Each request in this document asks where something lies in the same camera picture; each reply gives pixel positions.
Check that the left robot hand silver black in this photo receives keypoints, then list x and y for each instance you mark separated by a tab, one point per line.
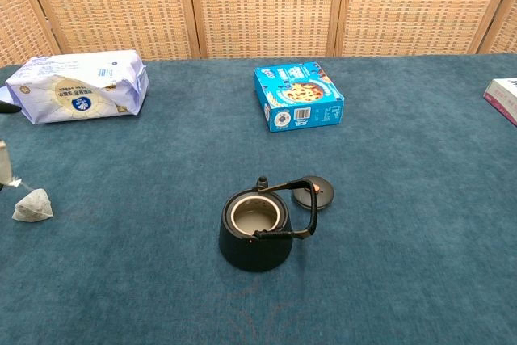
8	108

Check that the black teapot lid copper knob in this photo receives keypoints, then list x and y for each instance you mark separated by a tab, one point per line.
325	195

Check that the white wet wipes pack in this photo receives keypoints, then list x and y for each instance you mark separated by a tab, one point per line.
76	86

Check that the blue felt table cloth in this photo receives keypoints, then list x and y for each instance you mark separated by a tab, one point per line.
161	199

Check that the woven bamboo folding screen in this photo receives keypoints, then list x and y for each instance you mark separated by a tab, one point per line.
258	5

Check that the blue cookie box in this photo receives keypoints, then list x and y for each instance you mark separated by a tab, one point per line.
299	94

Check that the white pink toothpaste box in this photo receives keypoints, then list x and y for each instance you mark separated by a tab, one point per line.
505	98

